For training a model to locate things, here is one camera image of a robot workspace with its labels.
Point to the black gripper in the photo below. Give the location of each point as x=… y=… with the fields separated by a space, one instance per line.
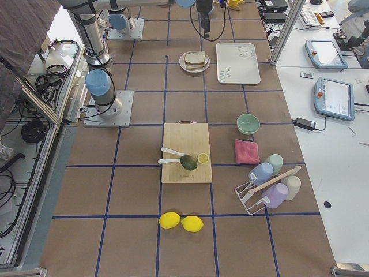
x=203 y=7

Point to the bread slice from board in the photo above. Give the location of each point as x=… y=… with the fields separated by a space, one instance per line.
x=195 y=58

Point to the round cream plate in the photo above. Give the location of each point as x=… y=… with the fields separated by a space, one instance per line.
x=182 y=64

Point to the bread slice on plate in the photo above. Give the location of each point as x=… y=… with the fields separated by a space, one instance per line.
x=198 y=67

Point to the cream bear serving tray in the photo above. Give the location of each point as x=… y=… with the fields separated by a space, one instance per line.
x=237 y=63

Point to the green bowl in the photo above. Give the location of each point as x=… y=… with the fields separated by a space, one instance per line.
x=248 y=124

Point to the wooden cutting board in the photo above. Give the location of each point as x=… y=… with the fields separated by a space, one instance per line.
x=192 y=139

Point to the teach pendant far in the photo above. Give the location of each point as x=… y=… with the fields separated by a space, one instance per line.
x=324 y=54

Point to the teach pendant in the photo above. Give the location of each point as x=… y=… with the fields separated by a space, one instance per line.
x=324 y=54
x=334 y=98

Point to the white plastic fork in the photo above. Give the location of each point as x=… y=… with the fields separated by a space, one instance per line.
x=171 y=151

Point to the lemon slice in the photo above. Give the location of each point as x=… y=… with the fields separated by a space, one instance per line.
x=203 y=158

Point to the pink cloth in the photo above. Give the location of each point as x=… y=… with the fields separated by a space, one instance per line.
x=246 y=152

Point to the avocado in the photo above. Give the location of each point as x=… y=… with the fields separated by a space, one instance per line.
x=188 y=162

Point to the black power adapter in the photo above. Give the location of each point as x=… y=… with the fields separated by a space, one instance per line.
x=304 y=123

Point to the white plastic spoon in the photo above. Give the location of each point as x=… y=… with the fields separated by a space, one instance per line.
x=164 y=161

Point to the teach pendant near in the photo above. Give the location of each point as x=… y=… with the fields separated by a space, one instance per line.
x=334 y=98

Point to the green cup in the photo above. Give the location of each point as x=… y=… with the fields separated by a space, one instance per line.
x=276 y=161

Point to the blue cup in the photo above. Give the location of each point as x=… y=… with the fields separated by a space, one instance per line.
x=261 y=173

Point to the cream cup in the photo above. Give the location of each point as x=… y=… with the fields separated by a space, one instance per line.
x=293 y=184

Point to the purple cup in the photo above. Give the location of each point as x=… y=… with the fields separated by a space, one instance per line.
x=275 y=195

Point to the yellow lemon left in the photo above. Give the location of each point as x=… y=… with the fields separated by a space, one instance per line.
x=169 y=220

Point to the yellow lemon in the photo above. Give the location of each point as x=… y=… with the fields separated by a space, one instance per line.
x=192 y=223
x=169 y=220

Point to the yellow lemon right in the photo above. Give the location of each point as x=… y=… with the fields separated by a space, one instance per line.
x=192 y=223

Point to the aluminium frame post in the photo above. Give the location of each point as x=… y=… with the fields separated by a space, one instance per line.
x=286 y=30

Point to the white wire cup rack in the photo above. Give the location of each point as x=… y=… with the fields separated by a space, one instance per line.
x=251 y=196

